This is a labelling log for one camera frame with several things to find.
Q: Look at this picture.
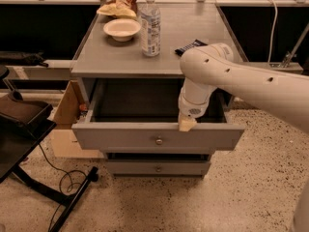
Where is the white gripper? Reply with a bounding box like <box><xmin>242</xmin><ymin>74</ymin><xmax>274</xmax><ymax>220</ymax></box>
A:
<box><xmin>178</xmin><ymin>78</ymin><xmax>215</xmax><ymax>132</ymax></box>

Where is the white robot body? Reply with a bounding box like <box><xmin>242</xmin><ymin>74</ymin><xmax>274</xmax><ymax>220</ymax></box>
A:
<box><xmin>289</xmin><ymin>180</ymin><xmax>309</xmax><ymax>232</ymax></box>

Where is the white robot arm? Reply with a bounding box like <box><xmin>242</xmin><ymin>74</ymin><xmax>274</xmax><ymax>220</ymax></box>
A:
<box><xmin>179</xmin><ymin>43</ymin><xmax>309</xmax><ymax>133</ymax></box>

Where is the grey bottom drawer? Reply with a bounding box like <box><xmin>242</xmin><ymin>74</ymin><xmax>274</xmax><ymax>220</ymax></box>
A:
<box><xmin>105</xmin><ymin>160</ymin><xmax>211</xmax><ymax>176</ymax></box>

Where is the metal frame rail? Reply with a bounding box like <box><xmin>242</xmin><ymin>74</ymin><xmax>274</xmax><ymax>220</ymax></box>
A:
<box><xmin>1</xmin><ymin>60</ymin><xmax>303</xmax><ymax>86</ymax></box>

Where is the grey top drawer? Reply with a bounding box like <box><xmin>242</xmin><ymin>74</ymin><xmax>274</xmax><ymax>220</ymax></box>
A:
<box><xmin>73</xmin><ymin>78</ymin><xmax>244</xmax><ymax>154</ymax></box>

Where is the clear plastic water bottle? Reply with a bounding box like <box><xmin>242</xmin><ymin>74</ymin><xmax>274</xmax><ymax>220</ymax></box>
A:
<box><xmin>139</xmin><ymin>0</ymin><xmax>161</xmax><ymax>57</ymax></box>

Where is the white bowl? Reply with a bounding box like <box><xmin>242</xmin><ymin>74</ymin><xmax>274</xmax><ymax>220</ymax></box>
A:
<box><xmin>103</xmin><ymin>19</ymin><xmax>141</xmax><ymax>42</ymax></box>

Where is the white hanging cable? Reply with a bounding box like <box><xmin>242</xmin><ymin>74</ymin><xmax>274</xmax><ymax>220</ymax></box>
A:
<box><xmin>264</xmin><ymin>0</ymin><xmax>279</xmax><ymax>65</ymax></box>

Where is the black rolling stand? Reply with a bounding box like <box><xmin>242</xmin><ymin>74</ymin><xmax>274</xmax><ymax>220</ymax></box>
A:
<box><xmin>0</xmin><ymin>65</ymin><xmax>99</xmax><ymax>232</ymax></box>

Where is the dark blue snack packet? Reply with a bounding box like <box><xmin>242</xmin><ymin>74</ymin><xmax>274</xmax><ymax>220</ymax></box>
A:
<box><xmin>175</xmin><ymin>40</ymin><xmax>207</xmax><ymax>56</ymax></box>

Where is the cardboard box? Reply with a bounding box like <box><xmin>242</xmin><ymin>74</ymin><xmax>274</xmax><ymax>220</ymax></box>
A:
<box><xmin>50</xmin><ymin>80</ymin><xmax>103</xmax><ymax>159</ymax></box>

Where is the yellow chip bag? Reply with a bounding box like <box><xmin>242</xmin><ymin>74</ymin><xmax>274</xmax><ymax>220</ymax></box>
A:
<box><xmin>97</xmin><ymin>0</ymin><xmax>136</xmax><ymax>19</ymax></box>

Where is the grey drawer cabinet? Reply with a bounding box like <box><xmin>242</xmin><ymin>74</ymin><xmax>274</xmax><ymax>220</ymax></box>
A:
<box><xmin>72</xmin><ymin>3</ymin><xmax>238</xmax><ymax>162</ymax></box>

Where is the grey drawer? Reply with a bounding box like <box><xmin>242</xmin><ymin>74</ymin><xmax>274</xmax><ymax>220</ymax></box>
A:
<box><xmin>105</xmin><ymin>160</ymin><xmax>211</xmax><ymax>176</ymax></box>
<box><xmin>73</xmin><ymin>78</ymin><xmax>244</xmax><ymax>154</ymax></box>

